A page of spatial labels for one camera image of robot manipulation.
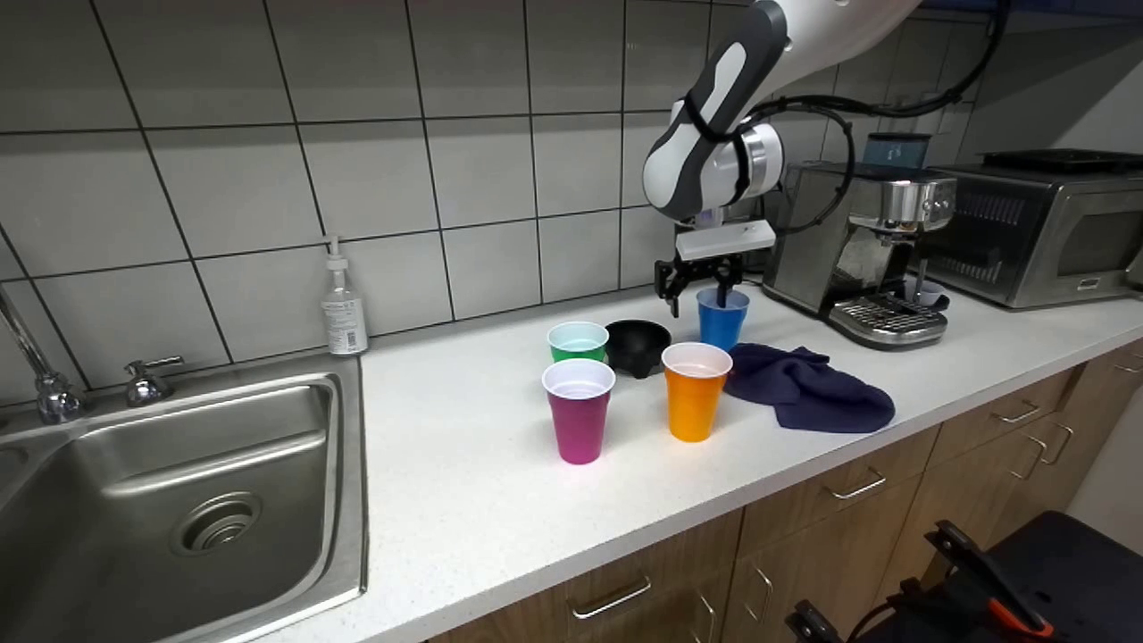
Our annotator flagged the clear soap pump bottle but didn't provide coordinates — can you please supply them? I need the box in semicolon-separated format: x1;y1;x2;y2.
318;232;370;361

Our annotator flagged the magenta plastic cup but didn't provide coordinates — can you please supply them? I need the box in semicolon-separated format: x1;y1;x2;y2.
541;357;621;468

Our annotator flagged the black orange clamp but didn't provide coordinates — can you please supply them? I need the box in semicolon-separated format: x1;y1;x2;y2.
927;517;1057;643

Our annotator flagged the dark navy cloth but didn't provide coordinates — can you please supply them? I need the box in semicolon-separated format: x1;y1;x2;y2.
721;339;902;436

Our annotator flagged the orange plastic cup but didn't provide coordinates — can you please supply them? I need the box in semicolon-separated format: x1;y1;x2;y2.
657;339;737;445

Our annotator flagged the blue plastic cup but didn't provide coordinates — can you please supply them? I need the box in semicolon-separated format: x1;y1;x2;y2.
694;287;754;353

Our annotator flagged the chrome faucet handle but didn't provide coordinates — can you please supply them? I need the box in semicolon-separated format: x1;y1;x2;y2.
120;353;188;409

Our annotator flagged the stainless steel sink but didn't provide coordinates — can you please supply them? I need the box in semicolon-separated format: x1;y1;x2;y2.
0;353;370;643

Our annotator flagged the stainless espresso machine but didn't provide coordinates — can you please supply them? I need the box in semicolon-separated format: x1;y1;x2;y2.
765;158;960;349

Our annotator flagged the small black bowl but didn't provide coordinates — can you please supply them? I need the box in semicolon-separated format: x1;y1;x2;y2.
603;319;674;382

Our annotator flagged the chrome faucet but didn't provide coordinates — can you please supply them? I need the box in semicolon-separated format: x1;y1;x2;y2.
0;288;81;429

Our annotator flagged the blue water tank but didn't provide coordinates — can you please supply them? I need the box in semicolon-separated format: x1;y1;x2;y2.
862;130;936;172

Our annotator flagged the wooden cabinet front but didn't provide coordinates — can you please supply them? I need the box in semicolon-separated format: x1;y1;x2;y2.
1034;339;1143;534
721;426;943;643
887;368;1086;600
426;512;748;643

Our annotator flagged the sink drain strainer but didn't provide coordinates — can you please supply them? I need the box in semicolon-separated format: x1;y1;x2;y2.
175;489;260;556

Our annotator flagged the green plastic cup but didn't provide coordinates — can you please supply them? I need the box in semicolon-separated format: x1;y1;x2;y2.
547;319;612;368

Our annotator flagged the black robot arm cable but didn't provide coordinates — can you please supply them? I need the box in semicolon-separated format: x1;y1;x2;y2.
748;0;1019;241

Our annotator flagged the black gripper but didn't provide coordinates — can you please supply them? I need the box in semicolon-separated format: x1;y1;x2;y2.
650;245;748;322

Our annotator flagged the black cart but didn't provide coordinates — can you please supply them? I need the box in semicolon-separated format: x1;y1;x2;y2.
878;512;1143;643

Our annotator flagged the stainless toaster oven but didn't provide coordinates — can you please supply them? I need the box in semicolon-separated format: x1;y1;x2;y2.
927;147;1143;314

